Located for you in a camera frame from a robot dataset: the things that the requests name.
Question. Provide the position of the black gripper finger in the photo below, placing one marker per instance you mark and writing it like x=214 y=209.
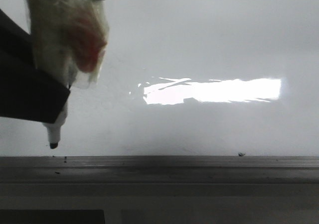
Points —
x=25 y=92

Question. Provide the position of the white marker with taped magnet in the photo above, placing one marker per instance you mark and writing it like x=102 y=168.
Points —
x=69 y=39

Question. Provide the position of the white whiteboard with aluminium frame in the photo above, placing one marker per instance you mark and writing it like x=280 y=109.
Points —
x=195 y=97

